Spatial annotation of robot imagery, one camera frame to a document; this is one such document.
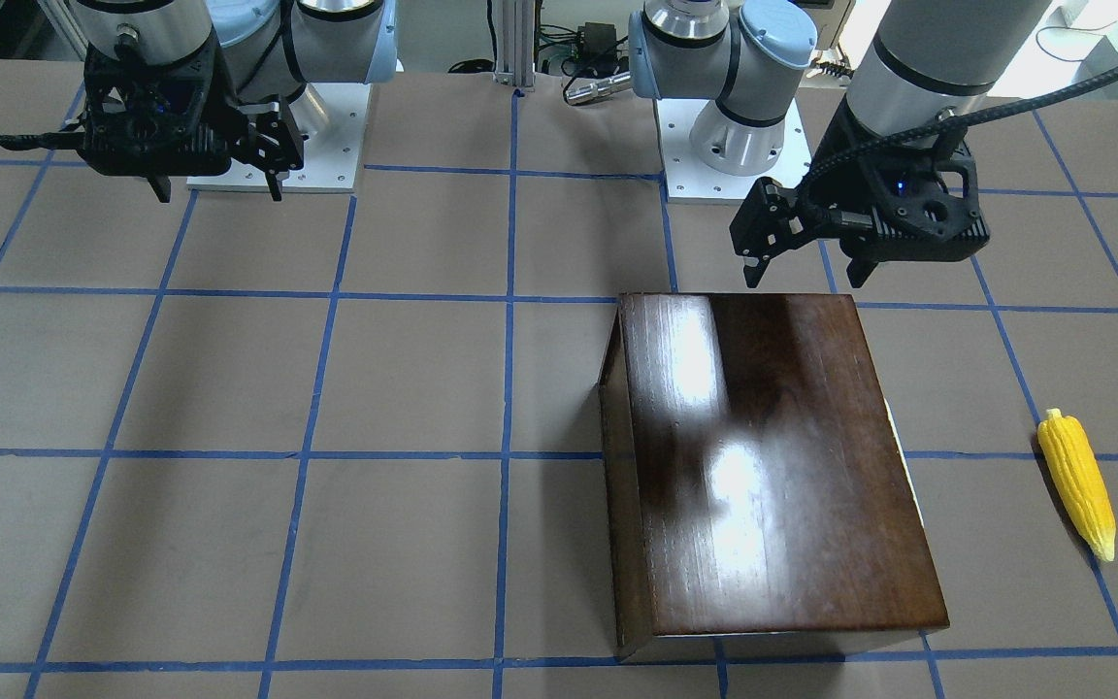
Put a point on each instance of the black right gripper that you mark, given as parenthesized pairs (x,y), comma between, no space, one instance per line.
(269,143)

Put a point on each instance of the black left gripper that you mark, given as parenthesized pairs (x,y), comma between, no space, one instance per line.
(845,136)

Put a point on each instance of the dark wooden drawer box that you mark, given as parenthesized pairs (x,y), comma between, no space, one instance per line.
(758,497)

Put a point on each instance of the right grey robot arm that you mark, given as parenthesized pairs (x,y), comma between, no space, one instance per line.
(270,49)

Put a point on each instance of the yellow toy corn cob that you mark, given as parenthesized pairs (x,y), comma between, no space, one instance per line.
(1076,474)

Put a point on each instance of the silver cylindrical tool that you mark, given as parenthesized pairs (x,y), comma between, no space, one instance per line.
(598,90)

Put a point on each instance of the black power adapter box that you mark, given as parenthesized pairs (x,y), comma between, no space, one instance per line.
(594,39)

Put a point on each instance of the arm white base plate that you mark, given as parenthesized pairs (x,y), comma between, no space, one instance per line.
(748,180)
(333,119)

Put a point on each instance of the aluminium frame post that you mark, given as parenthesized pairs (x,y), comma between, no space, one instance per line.
(514,39)

